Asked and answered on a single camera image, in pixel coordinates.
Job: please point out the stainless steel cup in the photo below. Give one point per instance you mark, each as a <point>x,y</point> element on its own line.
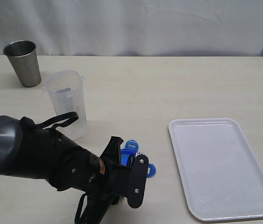
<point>23,58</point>

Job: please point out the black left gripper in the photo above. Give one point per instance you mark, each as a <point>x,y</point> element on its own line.
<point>105,180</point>

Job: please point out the clear plastic container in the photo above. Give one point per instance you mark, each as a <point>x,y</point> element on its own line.
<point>65,89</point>

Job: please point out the white plastic tray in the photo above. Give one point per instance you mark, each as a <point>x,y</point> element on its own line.
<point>220,175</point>

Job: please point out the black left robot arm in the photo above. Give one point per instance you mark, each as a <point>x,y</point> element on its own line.
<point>40,151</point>

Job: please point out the blue four-tab container lid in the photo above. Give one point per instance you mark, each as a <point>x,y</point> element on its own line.
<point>131,148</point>

